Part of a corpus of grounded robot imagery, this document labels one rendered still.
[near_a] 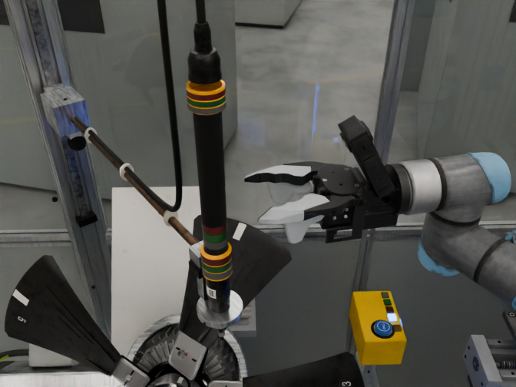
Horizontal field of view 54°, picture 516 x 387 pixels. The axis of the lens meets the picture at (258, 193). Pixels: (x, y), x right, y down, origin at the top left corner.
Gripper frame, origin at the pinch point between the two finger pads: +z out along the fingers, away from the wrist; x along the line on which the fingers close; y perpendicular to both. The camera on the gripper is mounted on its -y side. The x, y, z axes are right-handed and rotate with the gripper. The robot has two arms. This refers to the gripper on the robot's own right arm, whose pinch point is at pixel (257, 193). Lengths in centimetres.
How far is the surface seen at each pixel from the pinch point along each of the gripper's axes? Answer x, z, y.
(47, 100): 54, 35, 8
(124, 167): 26.9, 18.7, 10.2
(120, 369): 7.2, 23.8, 40.6
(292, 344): 66, -27, 120
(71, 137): 53, 31, 17
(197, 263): 2.0, 8.5, 12.7
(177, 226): 9.6, 10.7, 11.3
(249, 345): 68, -11, 120
